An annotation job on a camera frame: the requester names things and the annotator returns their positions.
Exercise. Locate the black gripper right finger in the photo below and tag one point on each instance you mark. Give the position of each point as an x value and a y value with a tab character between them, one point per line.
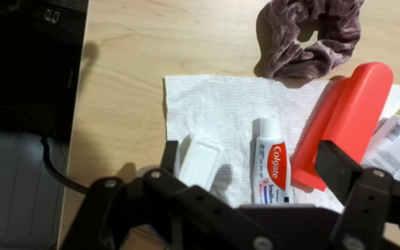
370	208

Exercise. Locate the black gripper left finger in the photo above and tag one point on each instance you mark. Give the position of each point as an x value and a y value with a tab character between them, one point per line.
162	217

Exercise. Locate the small white floss box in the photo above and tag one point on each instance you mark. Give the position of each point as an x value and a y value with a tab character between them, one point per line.
200	161

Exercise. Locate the yellow capped labelled tube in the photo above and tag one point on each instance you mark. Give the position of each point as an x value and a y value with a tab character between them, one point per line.
394	143

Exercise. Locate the red plastic case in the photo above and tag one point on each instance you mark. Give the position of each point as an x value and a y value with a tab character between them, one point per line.
352	111

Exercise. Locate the white red toothpaste tube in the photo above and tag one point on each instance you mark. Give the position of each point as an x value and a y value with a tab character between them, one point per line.
269	161

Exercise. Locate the white paper towel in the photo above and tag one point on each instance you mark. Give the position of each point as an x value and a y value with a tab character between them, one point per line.
218	106

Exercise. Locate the grey plastic case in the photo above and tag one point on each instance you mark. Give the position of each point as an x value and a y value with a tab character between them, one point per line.
13	195

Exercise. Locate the purple velvet scrunchie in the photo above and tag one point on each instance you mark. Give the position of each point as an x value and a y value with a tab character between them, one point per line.
291	50

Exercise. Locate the black bag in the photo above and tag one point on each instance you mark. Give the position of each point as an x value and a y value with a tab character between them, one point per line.
23	70

